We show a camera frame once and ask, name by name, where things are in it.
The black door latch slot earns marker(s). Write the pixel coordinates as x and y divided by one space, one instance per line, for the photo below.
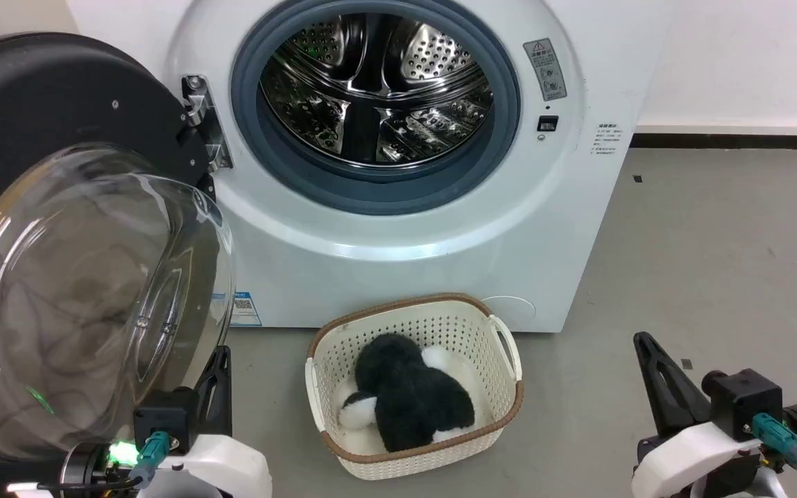
547 123

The perforated steel washer drum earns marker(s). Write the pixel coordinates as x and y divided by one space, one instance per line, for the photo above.
371 90

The grey warning sticker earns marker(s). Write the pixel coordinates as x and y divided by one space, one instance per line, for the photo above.
546 69

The round white filter cover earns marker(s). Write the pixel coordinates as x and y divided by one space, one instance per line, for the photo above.
512 312

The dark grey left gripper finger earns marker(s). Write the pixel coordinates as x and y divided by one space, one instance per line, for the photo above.
217 401

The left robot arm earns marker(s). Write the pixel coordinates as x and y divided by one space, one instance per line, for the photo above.
87 470

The chrome door hinge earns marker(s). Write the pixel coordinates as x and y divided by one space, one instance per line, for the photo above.
206 117

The blue white QR sticker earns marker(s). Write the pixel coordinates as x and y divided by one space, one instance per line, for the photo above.
245 309

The white perforated laundry basket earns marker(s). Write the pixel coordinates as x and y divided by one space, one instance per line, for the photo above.
468 332

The black round glass washer door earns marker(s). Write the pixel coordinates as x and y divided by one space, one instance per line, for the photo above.
59 104

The small printed text label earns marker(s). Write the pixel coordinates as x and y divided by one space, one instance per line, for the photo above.
607 140

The white front-load washing machine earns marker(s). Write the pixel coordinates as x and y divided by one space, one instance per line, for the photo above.
398 263

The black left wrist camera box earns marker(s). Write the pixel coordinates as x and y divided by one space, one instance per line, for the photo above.
167 418

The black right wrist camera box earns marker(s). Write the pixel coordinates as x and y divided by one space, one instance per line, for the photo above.
744 401

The black and white plush toy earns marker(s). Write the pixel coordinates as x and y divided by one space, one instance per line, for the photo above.
405 394

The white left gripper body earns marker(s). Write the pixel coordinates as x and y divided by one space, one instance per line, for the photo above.
225 470

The black wall baseboard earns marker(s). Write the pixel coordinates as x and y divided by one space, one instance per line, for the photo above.
737 141

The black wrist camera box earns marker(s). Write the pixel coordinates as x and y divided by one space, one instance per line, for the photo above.
167 418
744 401

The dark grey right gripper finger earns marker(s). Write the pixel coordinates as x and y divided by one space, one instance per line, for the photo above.
668 394

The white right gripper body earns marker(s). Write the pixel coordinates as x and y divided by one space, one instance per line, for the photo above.
689 460

